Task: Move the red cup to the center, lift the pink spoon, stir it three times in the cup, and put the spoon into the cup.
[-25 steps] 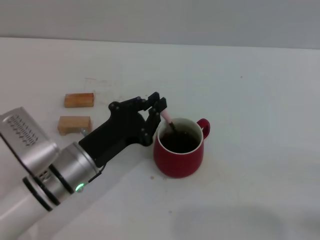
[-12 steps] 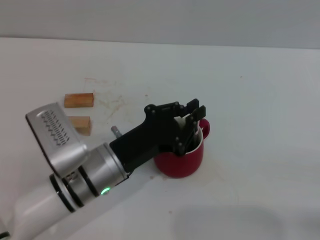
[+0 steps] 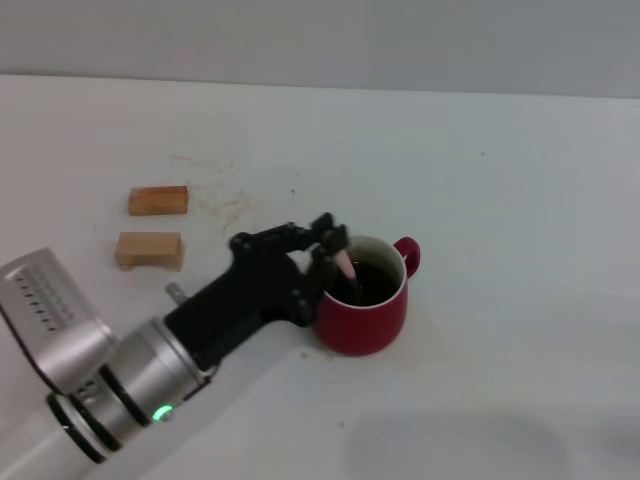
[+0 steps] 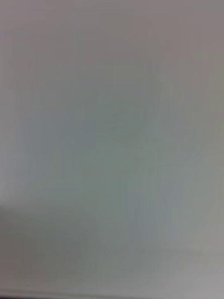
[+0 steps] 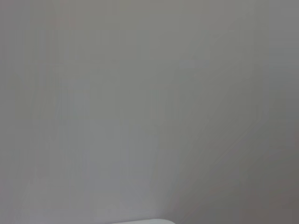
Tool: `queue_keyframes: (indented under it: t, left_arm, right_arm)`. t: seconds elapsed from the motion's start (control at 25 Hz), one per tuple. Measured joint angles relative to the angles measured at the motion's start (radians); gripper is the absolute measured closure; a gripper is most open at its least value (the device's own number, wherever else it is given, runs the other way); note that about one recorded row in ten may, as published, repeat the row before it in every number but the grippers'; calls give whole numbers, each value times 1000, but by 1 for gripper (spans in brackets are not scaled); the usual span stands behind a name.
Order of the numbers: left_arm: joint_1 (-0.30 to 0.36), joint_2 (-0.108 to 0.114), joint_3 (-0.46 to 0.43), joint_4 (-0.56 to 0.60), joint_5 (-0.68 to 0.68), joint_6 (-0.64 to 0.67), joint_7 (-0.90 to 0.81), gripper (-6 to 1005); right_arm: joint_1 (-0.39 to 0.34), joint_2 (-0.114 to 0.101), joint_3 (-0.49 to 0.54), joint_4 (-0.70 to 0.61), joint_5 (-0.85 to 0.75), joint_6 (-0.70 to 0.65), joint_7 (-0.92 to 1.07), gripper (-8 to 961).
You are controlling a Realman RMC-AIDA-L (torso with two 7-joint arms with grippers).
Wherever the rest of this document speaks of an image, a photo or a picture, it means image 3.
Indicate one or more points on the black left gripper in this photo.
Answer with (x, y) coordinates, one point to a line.
(250, 295)

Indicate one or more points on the red ceramic cup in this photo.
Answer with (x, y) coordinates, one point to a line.
(360, 330)

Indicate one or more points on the dark coffee liquid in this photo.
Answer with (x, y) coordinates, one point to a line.
(380, 280)

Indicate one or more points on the left gripper metal connector plug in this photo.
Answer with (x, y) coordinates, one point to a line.
(175, 294)

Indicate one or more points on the pale notched wooden block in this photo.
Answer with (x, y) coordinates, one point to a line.
(150, 250)

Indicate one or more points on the reddish wooden block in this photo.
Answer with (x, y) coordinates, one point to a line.
(157, 200)

